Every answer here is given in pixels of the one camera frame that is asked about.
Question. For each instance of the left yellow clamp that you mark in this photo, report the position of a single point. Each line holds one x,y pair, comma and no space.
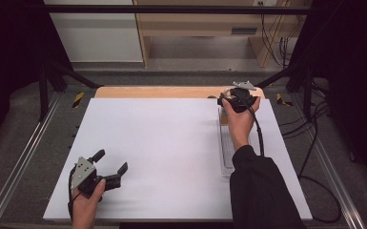
78,99

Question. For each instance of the black curtain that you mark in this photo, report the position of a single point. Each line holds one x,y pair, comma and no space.
352,79
12,63

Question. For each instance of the black horizontal frame bar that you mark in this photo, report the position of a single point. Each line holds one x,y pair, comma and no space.
171,9

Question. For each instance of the aluminium rail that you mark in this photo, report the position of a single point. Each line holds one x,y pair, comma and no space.
330,165
16,165

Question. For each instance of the light wooden desk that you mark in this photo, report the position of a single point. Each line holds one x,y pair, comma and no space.
203,24

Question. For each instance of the person's right hand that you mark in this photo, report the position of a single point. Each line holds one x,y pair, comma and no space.
241,127

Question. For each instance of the white board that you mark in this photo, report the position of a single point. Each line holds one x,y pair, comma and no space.
159,159

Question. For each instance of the person's left hand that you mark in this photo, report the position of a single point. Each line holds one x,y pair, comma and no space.
85,202

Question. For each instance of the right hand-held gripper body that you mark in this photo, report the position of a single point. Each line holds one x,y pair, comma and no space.
241,95

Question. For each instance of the right yellow clamp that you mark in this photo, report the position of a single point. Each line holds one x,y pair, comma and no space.
281,99

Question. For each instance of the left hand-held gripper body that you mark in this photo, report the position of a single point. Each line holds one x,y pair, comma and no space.
87,178

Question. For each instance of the black frame leg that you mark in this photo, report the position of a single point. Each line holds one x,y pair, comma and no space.
298,74
60,74

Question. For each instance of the white cabinet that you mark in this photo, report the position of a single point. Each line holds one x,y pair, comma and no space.
98,35

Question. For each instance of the wooden table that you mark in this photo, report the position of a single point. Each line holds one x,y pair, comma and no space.
159,92

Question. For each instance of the clear plastic tray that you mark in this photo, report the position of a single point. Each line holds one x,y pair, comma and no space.
226,149

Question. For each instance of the yellow clamp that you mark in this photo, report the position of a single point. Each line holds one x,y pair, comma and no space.
78,99
281,99

